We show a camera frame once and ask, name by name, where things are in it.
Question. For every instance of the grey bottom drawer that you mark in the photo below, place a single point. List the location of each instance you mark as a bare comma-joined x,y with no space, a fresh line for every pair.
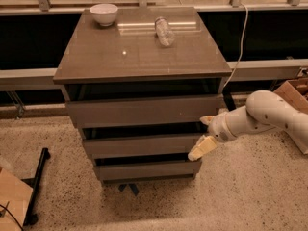
141,171

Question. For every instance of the grey drawer cabinet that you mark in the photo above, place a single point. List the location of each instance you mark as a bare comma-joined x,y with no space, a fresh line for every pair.
127,61

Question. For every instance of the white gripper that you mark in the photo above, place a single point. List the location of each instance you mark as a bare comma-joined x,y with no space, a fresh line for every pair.
218,127

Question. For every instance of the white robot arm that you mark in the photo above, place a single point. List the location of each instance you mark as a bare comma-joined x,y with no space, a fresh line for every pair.
264,111

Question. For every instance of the grey drawer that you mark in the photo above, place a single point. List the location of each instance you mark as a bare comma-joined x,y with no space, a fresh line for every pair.
142,111
140,146
141,171

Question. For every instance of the cardboard box left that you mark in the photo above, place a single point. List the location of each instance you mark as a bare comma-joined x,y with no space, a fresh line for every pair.
15,196

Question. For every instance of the clear plastic bottle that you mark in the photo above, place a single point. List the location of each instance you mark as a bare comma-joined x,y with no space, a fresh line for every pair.
164,32

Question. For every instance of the grey top drawer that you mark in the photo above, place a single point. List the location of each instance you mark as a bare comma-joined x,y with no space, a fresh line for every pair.
142,111

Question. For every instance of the cardboard box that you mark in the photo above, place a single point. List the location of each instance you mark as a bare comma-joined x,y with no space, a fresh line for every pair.
295,95
15,196

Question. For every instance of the cardboard box right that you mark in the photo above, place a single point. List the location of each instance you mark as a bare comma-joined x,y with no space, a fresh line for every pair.
295,95

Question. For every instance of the white ceramic bowl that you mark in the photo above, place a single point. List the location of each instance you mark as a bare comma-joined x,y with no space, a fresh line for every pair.
104,14

